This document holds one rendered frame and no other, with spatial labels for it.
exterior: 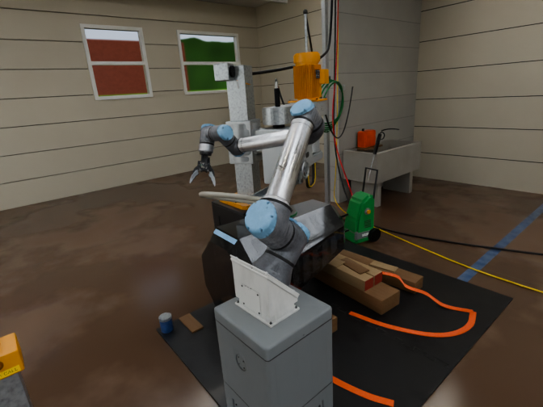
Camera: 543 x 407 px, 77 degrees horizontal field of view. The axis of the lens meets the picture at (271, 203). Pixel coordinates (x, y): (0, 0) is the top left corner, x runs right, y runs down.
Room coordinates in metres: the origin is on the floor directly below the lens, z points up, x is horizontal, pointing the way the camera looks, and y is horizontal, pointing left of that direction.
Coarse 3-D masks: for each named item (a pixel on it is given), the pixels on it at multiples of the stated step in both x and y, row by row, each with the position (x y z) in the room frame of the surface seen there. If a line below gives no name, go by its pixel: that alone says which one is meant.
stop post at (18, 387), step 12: (12, 336) 0.97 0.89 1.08; (0, 348) 0.92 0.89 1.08; (12, 348) 0.91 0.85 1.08; (0, 360) 0.87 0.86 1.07; (12, 360) 0.89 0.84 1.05; (0, 372) 0.87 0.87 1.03; (12, 372) 0.88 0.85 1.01; (0, 384) 0.88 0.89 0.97; (12, 384) 0.89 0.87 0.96; (24, 384) 0.95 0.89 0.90; (0, 396) 0.87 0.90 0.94; (12, 396) 0.89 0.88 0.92; (24, 396) 0.90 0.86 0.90
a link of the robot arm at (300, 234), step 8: (296, 224) 1.43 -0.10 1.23; (296, 232) 1.40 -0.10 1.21; (304, 232) 1.43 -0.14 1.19; (296, 240) 1.38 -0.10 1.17; (304, 240) 1.42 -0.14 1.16; (280, 248) 1.35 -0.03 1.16; (288, 248) 1.36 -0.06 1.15; (296, 248) 1.38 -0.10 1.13; (288, 256) 1.36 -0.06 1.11; (296, 256) 1.38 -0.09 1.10
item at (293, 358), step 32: (224, 320) 1.33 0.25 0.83; (256, 320) 1.28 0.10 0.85; (288, 320) 1.27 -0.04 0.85; (320, 320) 1.29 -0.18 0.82; (224, 352) 1.36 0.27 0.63; (256, 352) 1.15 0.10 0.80; (288, 352) 1.17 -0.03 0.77; (320, 352) 1.29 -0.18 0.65; (224, 384) 1.39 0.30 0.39; (256, 384) 1.16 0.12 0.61; (288, 384) 1.16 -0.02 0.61; (320, 384) 1.28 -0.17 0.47
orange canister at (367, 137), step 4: (360, 132) 5.51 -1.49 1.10; (364, 132) 5.46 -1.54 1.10; (368, 132) 5.51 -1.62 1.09; (372, 132) 5.56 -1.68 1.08; (360, 136) 5.51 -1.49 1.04; (364, 136) 5.46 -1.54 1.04; (368, 136) 5.51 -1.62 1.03; (372, 136) 5.56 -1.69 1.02; (360, 140) 5.51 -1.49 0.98; (364, 140) 5.46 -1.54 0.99; (368, 140) 5.51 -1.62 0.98; (372, 140) 5.57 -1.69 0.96; (360, 144) 5.51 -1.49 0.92; (364, 144) 5.46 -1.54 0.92; (368, 144) 5.51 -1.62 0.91; (372, 144) 5.57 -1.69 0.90; (360, 148) 5.48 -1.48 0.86; (364, 148) 5.46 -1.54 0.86; (368, 148) 5.46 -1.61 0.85; (372, 148) 5.52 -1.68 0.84
